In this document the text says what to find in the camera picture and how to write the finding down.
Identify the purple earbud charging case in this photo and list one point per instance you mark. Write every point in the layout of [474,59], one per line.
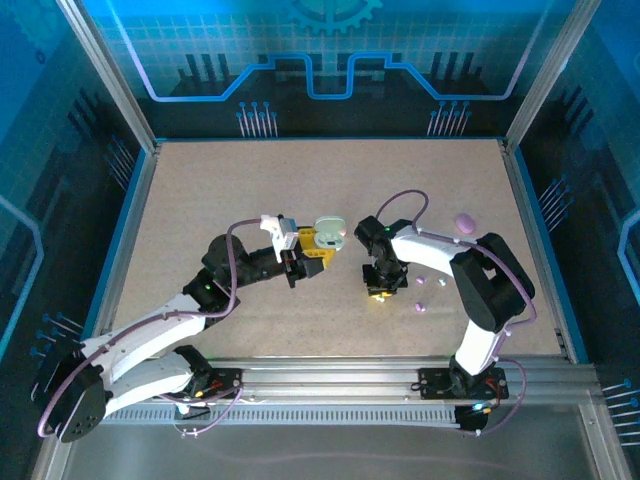
[465,223]

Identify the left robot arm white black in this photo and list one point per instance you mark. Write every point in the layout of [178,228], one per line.
[150,340]

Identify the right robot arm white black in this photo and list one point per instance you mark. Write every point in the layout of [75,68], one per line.
[480,290]

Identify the mint green earbud charging case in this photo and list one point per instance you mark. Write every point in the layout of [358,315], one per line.
[330,225]

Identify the aluminium table edge rail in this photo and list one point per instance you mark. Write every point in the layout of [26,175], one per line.
[126,225]
[508,151]

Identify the aluminium frame post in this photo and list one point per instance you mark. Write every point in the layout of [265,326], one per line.
[111,75]
[550,75]

